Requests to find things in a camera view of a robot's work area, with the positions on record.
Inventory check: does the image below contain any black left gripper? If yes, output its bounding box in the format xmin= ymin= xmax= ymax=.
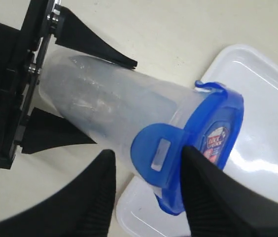
xmin=0 ymin=0 xmax=96 ymax=169

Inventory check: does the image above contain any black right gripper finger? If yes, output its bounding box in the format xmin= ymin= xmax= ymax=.
xmin=0 ymin=150 xmax=116 ymax=237
xmin=181 ymin=146 xmax=278 ymax=237
xmin=54 ymin=5 xmax=138 ymax=69

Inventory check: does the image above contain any clear plastic tall container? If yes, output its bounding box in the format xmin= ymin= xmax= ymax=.
xmin=37 ymin=48 xmax=209 ymax=198

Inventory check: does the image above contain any blue plastic lid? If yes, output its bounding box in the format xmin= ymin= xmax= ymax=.
xmin=130 ymin=81 xmax=244 ymax=216

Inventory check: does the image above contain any white rectangular tray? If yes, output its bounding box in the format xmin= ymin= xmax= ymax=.
xmin=115 ymin=44 xmax=278 ymax=237

